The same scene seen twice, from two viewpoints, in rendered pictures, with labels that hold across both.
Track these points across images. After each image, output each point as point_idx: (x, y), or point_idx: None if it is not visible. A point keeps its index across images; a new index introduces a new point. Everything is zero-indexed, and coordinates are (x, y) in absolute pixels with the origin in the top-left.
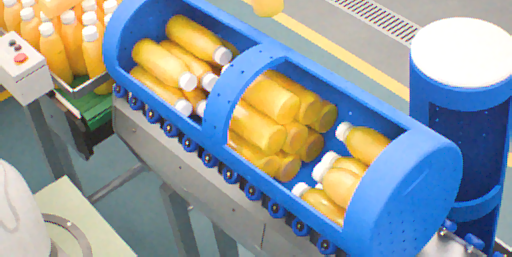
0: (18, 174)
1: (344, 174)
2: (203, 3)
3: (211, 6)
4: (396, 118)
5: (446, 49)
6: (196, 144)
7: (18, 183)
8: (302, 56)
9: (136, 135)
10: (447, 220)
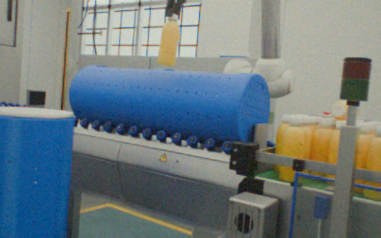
0: (229, 67)
1: None
2: (209, 75)
3: (204, 76)
4: (100, 67)
5: (46, 111)
6: None
7: (226, 66)
8: (144, 73)
9: None
10: (74, 116)
